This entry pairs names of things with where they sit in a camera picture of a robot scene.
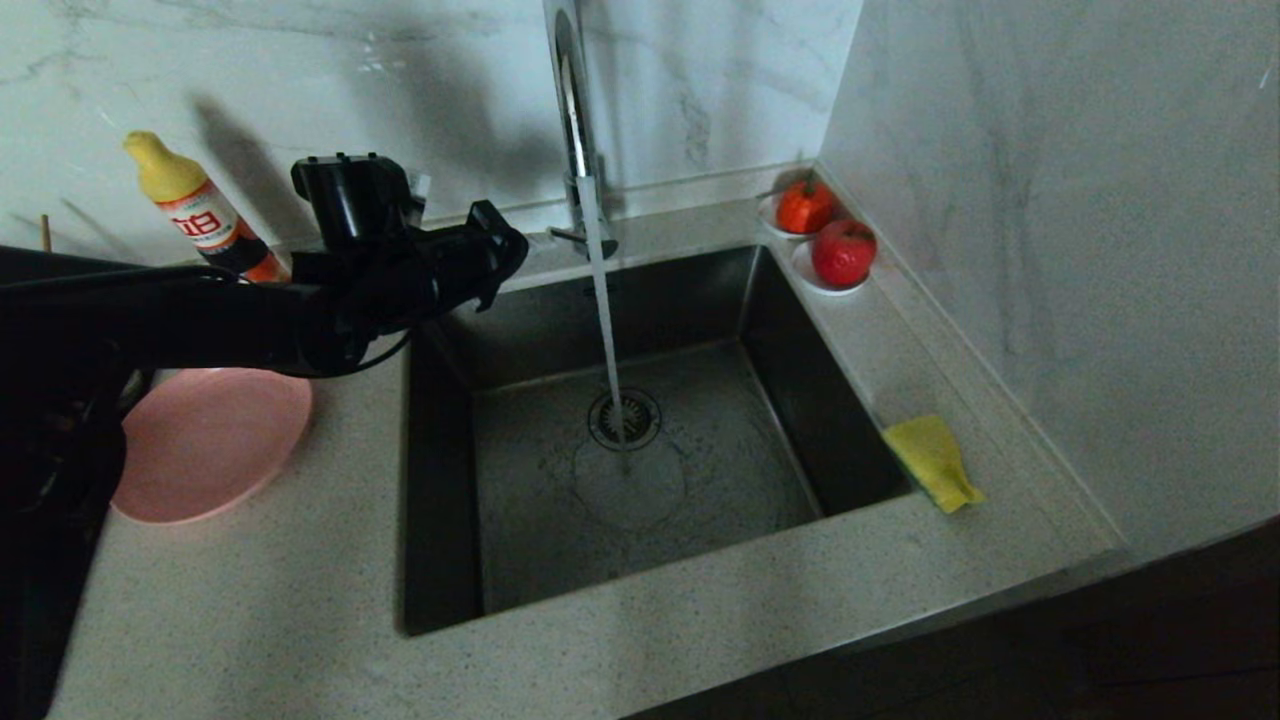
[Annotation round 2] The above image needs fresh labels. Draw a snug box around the yellow dish soap bottle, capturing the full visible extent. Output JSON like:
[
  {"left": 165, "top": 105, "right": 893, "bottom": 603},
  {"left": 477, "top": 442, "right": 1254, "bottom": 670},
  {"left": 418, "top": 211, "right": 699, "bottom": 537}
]
[{"left": 123, "top": 131, "right": 291, "bottom": 284}]

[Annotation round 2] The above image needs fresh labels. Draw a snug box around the pink plate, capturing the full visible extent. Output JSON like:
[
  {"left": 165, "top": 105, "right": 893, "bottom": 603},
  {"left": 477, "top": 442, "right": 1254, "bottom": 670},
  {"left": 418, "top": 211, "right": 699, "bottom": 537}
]
[{"left": 110, "top": 367, "right": 313, "bottom": 525}]

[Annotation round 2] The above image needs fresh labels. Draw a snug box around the yellow sponge green backing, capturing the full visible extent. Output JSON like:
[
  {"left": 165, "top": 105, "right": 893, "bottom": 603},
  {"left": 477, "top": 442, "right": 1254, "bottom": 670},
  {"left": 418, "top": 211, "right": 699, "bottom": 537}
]
[{"left": 882, "top": 414, "right": 986, "bottom": 514}]

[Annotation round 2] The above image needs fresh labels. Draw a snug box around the chrome faucet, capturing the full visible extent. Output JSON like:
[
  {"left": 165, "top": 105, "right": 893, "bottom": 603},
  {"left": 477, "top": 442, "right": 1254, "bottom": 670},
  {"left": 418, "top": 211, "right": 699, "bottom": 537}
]
[{"left": 540, "top": 0, "right": 621, "bottom": 263}]

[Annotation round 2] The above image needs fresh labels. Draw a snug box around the stainless steel sink basin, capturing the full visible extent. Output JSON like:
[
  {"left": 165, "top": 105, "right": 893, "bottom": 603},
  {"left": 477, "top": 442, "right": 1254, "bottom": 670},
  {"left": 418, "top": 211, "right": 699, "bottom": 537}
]
[{"left": 397, "top": 243, "right": 916, "bottom": 638}]

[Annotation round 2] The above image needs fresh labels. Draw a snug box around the round metal drain strainer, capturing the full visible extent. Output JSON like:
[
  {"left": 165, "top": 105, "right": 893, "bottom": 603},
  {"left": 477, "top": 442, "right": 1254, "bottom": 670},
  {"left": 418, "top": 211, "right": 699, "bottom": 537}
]
[{"left": 587, "top": 388, "right": 663, "bottom": 452}]

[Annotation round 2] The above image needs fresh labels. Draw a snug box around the small white saucer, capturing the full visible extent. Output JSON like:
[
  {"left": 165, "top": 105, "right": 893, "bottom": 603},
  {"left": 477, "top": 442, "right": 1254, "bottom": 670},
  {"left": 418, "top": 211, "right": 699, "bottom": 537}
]
[
  {"left": 757, "top": 192, "right": 816, "bottom": 241},
  {"left": 790, "top": 242, "right": 871, "bottom": 297}
]

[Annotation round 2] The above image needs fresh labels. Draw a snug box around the orange-red tomato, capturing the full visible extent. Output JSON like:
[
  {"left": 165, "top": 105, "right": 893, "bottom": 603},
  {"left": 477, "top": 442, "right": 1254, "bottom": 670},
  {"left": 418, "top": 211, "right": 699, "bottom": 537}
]
[{"left": 776, "top": 172, "right": 836, "bottom": 237}]

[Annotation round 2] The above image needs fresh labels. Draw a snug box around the red apple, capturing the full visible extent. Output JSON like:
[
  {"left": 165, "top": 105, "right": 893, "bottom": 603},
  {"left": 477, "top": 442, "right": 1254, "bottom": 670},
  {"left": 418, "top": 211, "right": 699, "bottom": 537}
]
[{"left": 810, "top": 218, "right": 879, "bottom": 289}]

